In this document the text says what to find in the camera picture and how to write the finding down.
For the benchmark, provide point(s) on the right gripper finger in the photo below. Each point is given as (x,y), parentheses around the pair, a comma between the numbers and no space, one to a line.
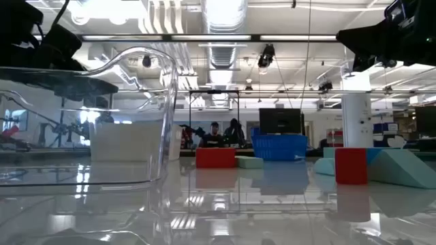
(373,49)
(368,33)

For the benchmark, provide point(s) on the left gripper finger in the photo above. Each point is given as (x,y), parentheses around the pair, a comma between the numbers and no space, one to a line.
(85,80)
(81,91)

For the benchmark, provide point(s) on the small blue foam block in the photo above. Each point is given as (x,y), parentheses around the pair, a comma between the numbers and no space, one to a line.
(373,154)

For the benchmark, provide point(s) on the pale teal foam block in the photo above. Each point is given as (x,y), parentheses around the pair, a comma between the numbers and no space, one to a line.
(329,152)

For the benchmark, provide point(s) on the small red foam block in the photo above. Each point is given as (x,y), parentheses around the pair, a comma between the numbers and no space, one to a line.
(351,166)

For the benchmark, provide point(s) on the pale teal wedge block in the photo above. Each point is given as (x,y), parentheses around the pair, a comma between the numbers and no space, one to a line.
(402,170)

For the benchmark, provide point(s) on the pale teal half-round block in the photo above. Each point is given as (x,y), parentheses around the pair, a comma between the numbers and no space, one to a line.
(324,166)

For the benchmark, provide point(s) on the red rectangular foam block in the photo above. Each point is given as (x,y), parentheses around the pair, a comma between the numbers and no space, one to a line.
(215,158)

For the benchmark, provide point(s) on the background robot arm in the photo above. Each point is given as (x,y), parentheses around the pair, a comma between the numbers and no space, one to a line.
(190,134)

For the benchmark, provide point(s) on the white pillar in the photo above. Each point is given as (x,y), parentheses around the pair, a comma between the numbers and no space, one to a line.
(357,119)

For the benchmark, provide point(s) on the blue storage bins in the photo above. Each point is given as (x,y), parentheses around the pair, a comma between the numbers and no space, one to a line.
(385,127)

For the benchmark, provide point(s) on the dark background monitor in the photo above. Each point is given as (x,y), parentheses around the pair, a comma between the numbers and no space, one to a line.
(425,120)

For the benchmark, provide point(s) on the clear plastic bin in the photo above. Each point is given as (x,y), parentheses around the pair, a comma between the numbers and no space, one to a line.
(136,170)

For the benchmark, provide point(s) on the red background shelf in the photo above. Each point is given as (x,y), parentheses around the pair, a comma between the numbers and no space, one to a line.
(335,137)

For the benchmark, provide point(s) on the black monitor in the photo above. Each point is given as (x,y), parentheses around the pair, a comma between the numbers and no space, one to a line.
(280,120)

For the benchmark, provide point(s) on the blue plastic basket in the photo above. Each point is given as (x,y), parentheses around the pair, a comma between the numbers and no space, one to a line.
(279,148)

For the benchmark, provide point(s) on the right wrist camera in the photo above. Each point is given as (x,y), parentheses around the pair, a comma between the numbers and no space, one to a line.
(396,10)

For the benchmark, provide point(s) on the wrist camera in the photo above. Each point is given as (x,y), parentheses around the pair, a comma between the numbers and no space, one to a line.
(396,10)
(63,47)

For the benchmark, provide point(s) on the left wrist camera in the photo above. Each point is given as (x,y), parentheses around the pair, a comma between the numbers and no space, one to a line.
(63,47)

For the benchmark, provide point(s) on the black hanging camera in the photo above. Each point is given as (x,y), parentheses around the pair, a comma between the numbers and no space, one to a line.
(325,86)

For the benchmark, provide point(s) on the small black dome camera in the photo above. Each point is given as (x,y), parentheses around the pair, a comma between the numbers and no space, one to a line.
(146,61)

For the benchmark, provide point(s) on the overhead frame bar with lights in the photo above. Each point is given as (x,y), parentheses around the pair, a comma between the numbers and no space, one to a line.
(167,37)

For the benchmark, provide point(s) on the black overhead camera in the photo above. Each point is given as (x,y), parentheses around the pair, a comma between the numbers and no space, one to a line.
(266,56)

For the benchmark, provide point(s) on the black background rig frame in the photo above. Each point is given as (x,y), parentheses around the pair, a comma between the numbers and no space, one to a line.
(214,92)

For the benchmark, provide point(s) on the silver ventilation duct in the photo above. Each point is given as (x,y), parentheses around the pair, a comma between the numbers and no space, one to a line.
(223,54)

